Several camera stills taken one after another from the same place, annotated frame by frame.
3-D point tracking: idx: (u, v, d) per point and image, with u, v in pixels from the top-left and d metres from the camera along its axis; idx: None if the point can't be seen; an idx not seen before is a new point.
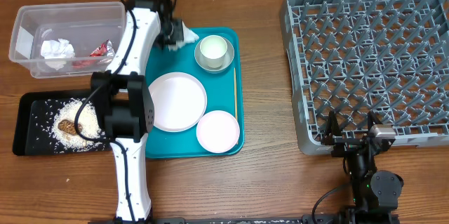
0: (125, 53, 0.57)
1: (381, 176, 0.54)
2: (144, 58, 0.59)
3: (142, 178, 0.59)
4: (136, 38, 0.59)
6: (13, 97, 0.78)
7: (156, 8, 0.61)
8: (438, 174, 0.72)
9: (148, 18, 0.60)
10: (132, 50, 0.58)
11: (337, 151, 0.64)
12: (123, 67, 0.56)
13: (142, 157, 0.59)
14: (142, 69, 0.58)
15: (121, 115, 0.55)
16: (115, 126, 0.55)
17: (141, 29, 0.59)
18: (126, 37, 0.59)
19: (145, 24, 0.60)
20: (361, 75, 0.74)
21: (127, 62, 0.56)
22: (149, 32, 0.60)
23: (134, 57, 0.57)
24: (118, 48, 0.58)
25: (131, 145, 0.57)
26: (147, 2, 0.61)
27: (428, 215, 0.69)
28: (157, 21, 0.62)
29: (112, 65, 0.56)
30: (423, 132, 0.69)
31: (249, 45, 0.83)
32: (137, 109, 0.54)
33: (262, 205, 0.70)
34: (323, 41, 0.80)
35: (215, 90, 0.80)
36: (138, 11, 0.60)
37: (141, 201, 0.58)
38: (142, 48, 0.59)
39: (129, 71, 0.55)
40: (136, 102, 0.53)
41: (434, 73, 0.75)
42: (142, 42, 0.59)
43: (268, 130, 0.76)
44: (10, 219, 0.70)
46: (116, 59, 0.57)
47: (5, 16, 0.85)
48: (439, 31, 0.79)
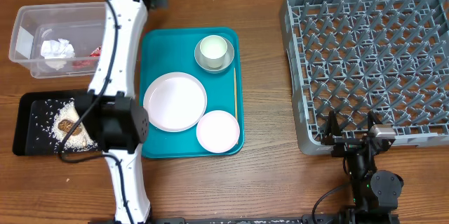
0: (109, 67, 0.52)
1: (381, 176, 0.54)
2: (130, 68, 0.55)
3: (139, 185, 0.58)
4: (119, 43, 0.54)
6: (13, 97, 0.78)
7: None
8: (438, 174, 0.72)
9: (130, 14, 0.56)
10: (116, 60, 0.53)
11: (337, 151, 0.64)
12: (108, 84, 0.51)
13: (137, 165, 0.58)
14: (130, 82, 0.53)
15: (112, 130, 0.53)
16: (107, 140, 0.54)
17: (123, 30, 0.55)
18: (108, 43, 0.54)
19: (128, 23, 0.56)
20: (361, 75, 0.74)
21: (111, 78, 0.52)
22: (132, 35, 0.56)
23: (118, 70, 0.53)
24: (100, 60, 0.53)
25: (125, 156, 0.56)
26: None
27: (429, 215, 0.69)
28: (140, 15, 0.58)
29: (95, 83, 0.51)
30: (423, 132, 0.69)
31: (249, 45, 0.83)
32: (128, 126, 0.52)
33: (262, 204, 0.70)
34: (323, 41, 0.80)
35: (215, 90, 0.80)
36: (119, 5, 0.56)
37: (139, 206, 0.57)
38: (128, 56, 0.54)
39: (115, 90, 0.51)
40: (126, 121, 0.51)
41: (434, 73, 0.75)
42: (127, 49, 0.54)
43: (268, 130, 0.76)
44: (10, 219, 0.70)
46: (99, 74, 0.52)
47: (4, 16, 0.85)
48: (439, 31, 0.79)
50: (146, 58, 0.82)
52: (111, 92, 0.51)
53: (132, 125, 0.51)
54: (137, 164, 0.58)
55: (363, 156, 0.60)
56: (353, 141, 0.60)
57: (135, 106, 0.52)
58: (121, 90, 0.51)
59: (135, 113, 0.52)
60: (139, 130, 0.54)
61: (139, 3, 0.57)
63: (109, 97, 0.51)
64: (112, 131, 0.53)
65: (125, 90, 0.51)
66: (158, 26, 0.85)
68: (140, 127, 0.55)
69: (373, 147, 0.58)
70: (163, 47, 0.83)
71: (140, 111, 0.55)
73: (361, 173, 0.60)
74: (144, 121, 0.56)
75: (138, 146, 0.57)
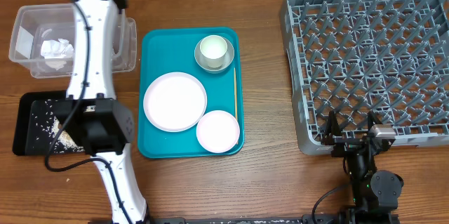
0: (84, 70, 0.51)
1: (382, 176, 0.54)
2: (106, 67, 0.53)
3: (132, 182, 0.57)
4: (92, 44, 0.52)
6: (13, 97, 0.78)
7: None
8: (438, 174, 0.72)
9: (100, 13, 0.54)
10: (90, 63, 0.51)
11: (338, 152, 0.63)
12: (86, 88, 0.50)
13: (127, 165, 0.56)
14: (108, 83, 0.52)
15: (97, 133, 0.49)
16: (93, 144, 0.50)
17: (94, 30, 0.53)
18: (81, 46, 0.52)
19: (98, 23, 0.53)
20: (361, 75, 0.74)
21: (88, 81, 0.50)
22: (106, 33, 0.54)
23: (95, 72, 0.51)
24: (75, 64, 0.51)
25: (115, 158, 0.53)
26: None
27: (428, 215, 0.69)
28: (112, 11, 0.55)
29: (73, 89, 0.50)
30: (423, 132, 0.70)
31: (249, 45, 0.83)
32: (114, 128, 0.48)
33: (262, 204, 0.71)
34: (323, 41, 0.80)
35: (215, 90, 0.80)
36: (88, 5, 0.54)
37: (135, 206, 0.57)
38: (102, 57, 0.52)
39: (95, 93, 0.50)
40: (111, 121, 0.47)
41: (434, 73, 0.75)
42: (101, 50, 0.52)
43: (268, 130, 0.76)
44: (10, 219, 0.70)
46: (76, 78, 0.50)
47: (4, 16, 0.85)
48: (439, 31, 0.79)
50: (146, 58, 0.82)
52: (90, 95, 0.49)
53: (117, 126, 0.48)
54: (128, 164, 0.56)
55: (363, 156, 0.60)
56: (354, 141, 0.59)
57: (118, 105, 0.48)
58: (99, 91, 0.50)
59: (118, 112, 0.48)
60: (125, 130, 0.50)
61: (108, 2, 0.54)
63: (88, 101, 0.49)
64: (97, 135, 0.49)
65: (104, 92, 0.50)
66: (158, 26, 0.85)
68: (126, 126, 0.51)
69: (373, 147, 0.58)
70: (163, 47, 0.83)
71: (124, 109, 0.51)
73: (362, 173, 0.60)
74: (129, 120, 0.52)
75: (125, 147, 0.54)
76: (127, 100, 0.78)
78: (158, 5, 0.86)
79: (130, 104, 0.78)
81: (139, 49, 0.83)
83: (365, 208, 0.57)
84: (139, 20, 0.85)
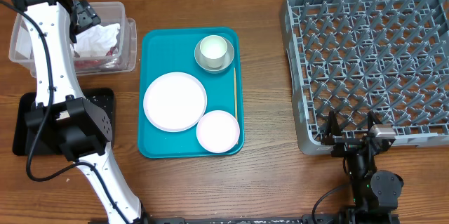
0: (48, 76, 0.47)
1: (381, 176, 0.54)
2: (71, 69, 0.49)
3: (121, 181, 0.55)
4: (50, 49, 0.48)
6: (13, 97, 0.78)
7: (54, 0, 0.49)
8: (438, 174, 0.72)
9: (52, 17, 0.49)
10: (52, 68, 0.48)
11: (339, 152, 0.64)
12: (55, 93, 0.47)
13: (113, 163, 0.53)
14: (75, 83, 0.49)
15: (76, 136, 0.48)
16: (74, 149, 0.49)
17: (50, 35, 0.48)
18: (38, 55, 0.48)
19: (52, 27, 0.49)
20: (361, 75, 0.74)
21: (55, 86, 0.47)
22: (62, 34, 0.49)
23: (59, 75, 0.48)
24: (36, 71, 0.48)
25: (97, 159, 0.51)
26: None
27: (428, 215, 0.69)
28: (64, 13, 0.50)
29: (40, 97, 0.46)
30: (423, 132, 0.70)
31: (249, 45, 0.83)
32: (90, 127, 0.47)
33: (262, 205, 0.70)
34: (323, 41, 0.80)
35: (215, 90, 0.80)
36: (36, 11, 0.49)
37: (129, 204, 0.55)
38: (64, 59, 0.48)
39: (62, 96, 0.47)
40: (85, 121, 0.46)
41: (434, 73, 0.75)
42: (61, 53, 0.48)
43: (268, 130, 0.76)
44: (10, 219, 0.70)
46: (41, 87, 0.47)
47: (5, 16, 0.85)
48: (439, 31, 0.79)
50: (146, 58, 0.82)
52: (59, 100, 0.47)
53: (93, 125, 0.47)
54: (113, 164, 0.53)
55: (362, 156, 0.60)
56: (353, 140, 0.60)
57: (89, 104, 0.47)
58: (68, 93, 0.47)
59: (91, 111, 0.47)
60: (102, 128, 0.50)
61: (57, 6, 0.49)
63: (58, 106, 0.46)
64: (76, 138, 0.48)
65: (73, 93, 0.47)
66: (158, 27, 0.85)
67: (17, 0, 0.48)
68: (102, 124, 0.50)
69: (373, 147, 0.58)
70: (164, 47, 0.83)
71: (97, 109, 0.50)
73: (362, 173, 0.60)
74: (104, 119, 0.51)
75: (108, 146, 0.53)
76: (127, 100, 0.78)
78: (158, 5, 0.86)
79: (130, 104, 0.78)
81: (139, 49, 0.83)
83: (365, 208, 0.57)
84: (139, 20, 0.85)
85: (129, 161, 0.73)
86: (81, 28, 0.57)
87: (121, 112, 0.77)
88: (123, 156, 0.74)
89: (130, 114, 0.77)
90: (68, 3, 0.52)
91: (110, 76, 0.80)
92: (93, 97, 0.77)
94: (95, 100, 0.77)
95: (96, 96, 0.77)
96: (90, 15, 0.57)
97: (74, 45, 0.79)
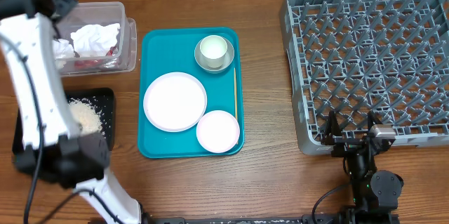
0: (36, 110, 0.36)
1: (381, 176, 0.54)
2: (60, 100, 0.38)
3: (120, 195, 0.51)
4: (34, 75, 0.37)
6: (14, 97, 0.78)
7: (34, 12, 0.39)
8: (438, 174, 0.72)
9: (33, 35, 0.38)
10: (39, 101, 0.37)
11: (339, 152, 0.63)
12: (45, 131, 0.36)
13: (111, 182, 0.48)
14: (69, 117, 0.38)
15: (73, 173, 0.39)
16: (72, 180, 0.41)
17: (29, 57, 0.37)
18: (18, 84, 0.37)
19: (31, 45, 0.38)
20: (361, 75, 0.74)
21: (43, 123, 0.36)
22: (45, 56, 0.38)
23: (49, 109, 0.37)
24: (19, 104, 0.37)
25: (97, 184, 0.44)
26: None
27: (428, 215, 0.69)
28: (44, 25, 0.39)
29: (28, 137, 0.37)
30: (423, 131, 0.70)
31: (249, 45, 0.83)
32: (88, 162, 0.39)
33: (262, 204, 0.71)
34: (323, 41, 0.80)
35: (215, 90, 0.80)
36: (12, 27, 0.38)
37: (129, 214, 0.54)
38: (50, 86, 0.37)
39: (55, 135, 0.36)
40: (83, 159, 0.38)
41: (434, 73, 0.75)
42: (45, 77, 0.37)
43: (268, 130, 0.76)
44: (10, 219, 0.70)
46: (27, 125, 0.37)
47: None
48: (439, 31, 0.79)
50: (146, 58, 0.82)
52: (52, 138, 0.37)
53: (91, 159, 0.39)
54: (111, 182, 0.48)
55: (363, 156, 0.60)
56: (353, 140, 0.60)
57: (84, 136, 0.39)
58: (62, 131, 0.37)
59: (87, 145, 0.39)
60: (101, 157, 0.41)
61: (38, 20, 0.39)
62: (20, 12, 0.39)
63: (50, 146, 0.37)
64: (73, 174, 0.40)
65: (66, 130, 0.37)
66: (157, 27, 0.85)
67: None
68: (99, 152, 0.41)
69: (373, 147, 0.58)
70: (164, 47, 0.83)
71: (91, 135, 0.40)
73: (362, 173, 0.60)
74: (99, 145, 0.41)
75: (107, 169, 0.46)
76: (127, 100, 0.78)
78: (158, 5, 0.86)
79: (130, 104, 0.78)
81: (139, 49, 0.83)
83: (365, 208, 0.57)
84: (139, 20, 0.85)
85: (129, 161, 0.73)
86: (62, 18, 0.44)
87: (121, 112, 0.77)
88: (123, 156, 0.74)
89: (130, 114, 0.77)
90: (45, 6, 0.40)
91: (110, 76, 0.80)
92: (93, 97, 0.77)
94: (95, 100, 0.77)
95: (96, 96, 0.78)
96: None
97: (75, 45, 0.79)
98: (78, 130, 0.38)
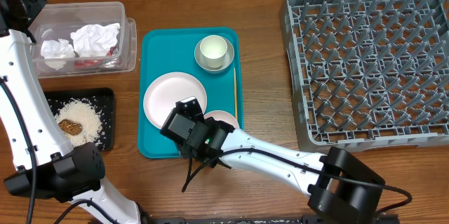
0: (24, 131, 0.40)
1: (221, 133, 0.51)
2: (46, 118, 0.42)
3: (118, 200, 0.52)
4: (18, 99, 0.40)
6: None
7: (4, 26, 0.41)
8: (437, 174, 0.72)
9: (8, 55, 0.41)
10: (26, 122, 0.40)
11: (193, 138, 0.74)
12: (36, 154, 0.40)
13: (109, 190, 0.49)
14: (60, 135, 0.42)
15: (66, 187, 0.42)
16: (66, 192, 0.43)
17: (11, 79, 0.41)
18: (3, 105, 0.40)
19: (11, 67, 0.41)
20: (360, 75, 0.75)
21: (34, 143, 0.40)
22: (24, 76, 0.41)
23: (38, 130, 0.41)
24: (7, 128, 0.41)
25: (94, 194, 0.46)
26: None
27: (428, 215, 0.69)
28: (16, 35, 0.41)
29: (20, 159, 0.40)
30: (423, 132, 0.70)
31: (250, 45, 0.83)
32: (83, 178, 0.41)
33: (262, 204, 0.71)
34: (323, 41, 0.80)
35: (215, 90, 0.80)
36: None
37: (128, 218, 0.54)
38: (36, 107, 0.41)
39: (47, 156, 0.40)
40: (78, 175, 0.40)
41: (434, 73, 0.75)
42: (31, 100, 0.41)
43: (268, 130, 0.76)
44: (10, 219, 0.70)
46: (17, 147, 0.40)
47: None
48: (439, 31, 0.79)
50: (146, 59, 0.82)
52: (45, 159, 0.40)
53: (87, 175, 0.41)
54: (109, 189, 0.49)
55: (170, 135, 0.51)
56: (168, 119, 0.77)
57: (78, 153, 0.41)
58: (53, 152, 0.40)
59: (83, 161, 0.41)
60: (96, 169, 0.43)
61: (11, 34, 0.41)
62: None
63: (44, 165, 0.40)
64: (68, 187, 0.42)
65: (58, 149, 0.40)
66: (158, 27, 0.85)
67: None
68: (95, 163, 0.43)
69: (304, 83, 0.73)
70: (164, 47, 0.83)
71: (84, 147, 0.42)
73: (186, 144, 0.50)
74: (93, 155, 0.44)
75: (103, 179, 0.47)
76: (127, 100, 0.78)
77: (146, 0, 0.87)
78: (158, 6, 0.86)
79: (130, 104, 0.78)
81: (139, 49, 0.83)
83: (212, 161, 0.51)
84: (139, 20, 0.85)
85: (130, 161, 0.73)
86: (32, 21, 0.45)
87: (121, 112, 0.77)
88: (123, 156, 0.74)
89: (130, 114, 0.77)
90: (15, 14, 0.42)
91: (109, 76, 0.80)
92: (93, 97, 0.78)
94: (95, 100, 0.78)
95: (96, 96, 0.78)
96: None
97: (75, 45, 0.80)
98: (68, 148, 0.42)
